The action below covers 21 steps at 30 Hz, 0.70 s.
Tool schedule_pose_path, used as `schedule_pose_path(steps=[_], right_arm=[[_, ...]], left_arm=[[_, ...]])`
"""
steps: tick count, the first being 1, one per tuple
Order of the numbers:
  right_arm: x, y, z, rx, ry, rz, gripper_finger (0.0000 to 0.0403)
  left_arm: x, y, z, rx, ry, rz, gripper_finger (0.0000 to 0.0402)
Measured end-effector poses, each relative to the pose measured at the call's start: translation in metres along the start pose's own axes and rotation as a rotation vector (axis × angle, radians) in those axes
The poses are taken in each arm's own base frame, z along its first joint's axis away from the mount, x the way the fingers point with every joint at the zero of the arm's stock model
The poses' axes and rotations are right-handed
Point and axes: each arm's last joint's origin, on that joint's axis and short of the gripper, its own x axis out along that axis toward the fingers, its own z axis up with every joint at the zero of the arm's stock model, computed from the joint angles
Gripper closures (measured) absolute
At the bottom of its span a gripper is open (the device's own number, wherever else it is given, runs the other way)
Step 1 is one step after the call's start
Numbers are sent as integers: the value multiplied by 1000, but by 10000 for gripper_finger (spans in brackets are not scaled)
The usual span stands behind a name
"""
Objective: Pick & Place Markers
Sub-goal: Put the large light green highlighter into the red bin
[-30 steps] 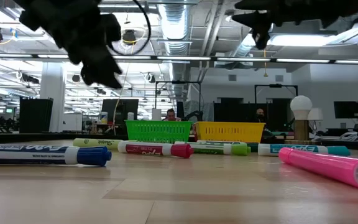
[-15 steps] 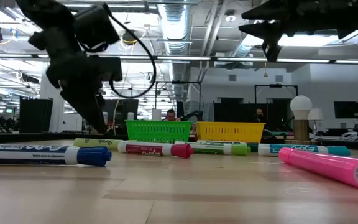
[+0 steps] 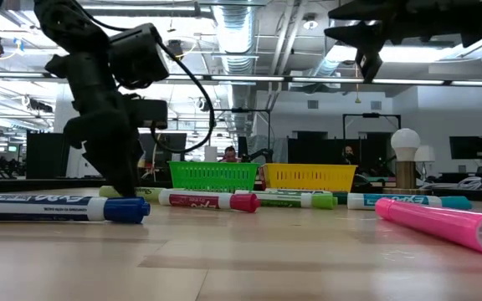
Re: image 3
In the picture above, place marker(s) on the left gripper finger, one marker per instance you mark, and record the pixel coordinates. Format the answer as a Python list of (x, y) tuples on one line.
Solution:
[(137, 156), (113, 167)]

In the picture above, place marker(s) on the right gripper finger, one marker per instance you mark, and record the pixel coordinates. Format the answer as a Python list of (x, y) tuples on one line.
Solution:
[(366, 39), (370, 10)]

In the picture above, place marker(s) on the light green highlighter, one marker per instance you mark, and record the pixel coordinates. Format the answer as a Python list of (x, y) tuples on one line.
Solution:
[(153, 193)]

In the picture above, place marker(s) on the magenta Expo marker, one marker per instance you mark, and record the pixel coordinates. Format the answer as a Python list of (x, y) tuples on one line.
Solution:
[(207, 201)]

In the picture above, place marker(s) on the black background robot arm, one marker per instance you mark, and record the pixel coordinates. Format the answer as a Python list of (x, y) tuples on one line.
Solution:
[(257, 154)]

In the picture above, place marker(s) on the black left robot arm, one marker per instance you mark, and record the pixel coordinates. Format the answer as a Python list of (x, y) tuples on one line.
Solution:
[(65, 21)]

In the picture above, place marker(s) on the black monitor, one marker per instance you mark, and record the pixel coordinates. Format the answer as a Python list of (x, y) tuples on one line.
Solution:
[(174, 142), (467, 147)]

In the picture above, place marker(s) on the black partition panel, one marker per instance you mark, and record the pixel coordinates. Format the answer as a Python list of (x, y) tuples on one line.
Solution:
[(48, 154), (320, 150)]

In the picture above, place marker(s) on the dark blue Expo marker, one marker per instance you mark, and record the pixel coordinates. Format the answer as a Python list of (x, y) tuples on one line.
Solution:
[(57, 207)]

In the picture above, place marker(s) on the green plastic basket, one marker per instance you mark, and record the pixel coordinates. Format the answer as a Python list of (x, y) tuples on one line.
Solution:
[(213, 175)]

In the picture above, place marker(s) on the person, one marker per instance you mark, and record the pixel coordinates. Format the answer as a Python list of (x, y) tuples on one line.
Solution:
[(348, 154), (229, 154)]

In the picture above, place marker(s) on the brass lamp with white bulb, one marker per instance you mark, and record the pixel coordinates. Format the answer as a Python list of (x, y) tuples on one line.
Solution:
[(405, 144)]

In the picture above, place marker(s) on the LED light bar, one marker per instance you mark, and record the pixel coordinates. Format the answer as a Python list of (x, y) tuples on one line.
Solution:
[(245, 78)]

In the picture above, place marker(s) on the white lampshade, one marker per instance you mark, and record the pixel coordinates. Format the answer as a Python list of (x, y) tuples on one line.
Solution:
[(425, 154)]

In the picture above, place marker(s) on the yellow plastic basket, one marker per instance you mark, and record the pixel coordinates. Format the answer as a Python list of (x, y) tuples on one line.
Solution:
[(308, 177)]

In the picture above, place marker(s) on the dark green Expo marker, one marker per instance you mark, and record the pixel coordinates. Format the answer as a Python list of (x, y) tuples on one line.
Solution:
[(341, 198)]

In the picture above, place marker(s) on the teal Expo marker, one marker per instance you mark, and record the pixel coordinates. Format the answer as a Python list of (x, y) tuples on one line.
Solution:
[(391, 200)]

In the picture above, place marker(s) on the light green Expo marker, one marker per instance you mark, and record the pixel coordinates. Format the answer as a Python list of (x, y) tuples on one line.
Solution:
[(324, 201)]

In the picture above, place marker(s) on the pink highlighter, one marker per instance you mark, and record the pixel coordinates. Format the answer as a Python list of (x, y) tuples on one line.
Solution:
[(442, 226)]

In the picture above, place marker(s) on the silver air duct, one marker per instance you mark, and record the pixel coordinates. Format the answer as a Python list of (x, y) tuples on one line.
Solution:
[(234, 42), (333, 62)]

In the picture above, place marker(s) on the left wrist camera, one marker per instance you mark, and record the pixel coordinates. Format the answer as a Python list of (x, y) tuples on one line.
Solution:
[(151, 113)]

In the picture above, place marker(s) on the black station frame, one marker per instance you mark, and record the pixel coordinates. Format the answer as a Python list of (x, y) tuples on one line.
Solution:
[(370, 114)]

